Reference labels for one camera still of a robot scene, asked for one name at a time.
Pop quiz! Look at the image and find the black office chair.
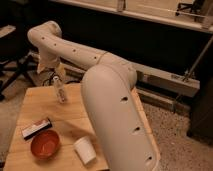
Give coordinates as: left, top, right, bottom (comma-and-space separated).
0, 25, 36, 101

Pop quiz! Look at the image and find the clear plastic bottle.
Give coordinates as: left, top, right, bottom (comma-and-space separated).
53, 76, 68, 103

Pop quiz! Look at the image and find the black and white box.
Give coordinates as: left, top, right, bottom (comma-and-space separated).
21, 118, 52, 140

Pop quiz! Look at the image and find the black cable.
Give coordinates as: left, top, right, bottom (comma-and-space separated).
43, 68, 81, 87

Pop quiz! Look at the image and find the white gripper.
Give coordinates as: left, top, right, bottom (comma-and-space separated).
37, 50, 66, 80

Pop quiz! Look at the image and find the white paper cup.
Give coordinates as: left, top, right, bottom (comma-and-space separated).
74, 136, 96, 165

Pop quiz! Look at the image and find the red ceramic bowl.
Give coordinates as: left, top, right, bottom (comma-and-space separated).
30, 130, 60, 159

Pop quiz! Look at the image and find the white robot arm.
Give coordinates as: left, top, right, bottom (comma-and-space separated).
27, 21, 160, 171

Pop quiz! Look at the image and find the metal tripod leg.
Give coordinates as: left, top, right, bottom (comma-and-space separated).
182, 39, 213, 82

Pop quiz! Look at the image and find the wooden table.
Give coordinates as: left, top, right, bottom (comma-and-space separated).
3, 83, 161, 171

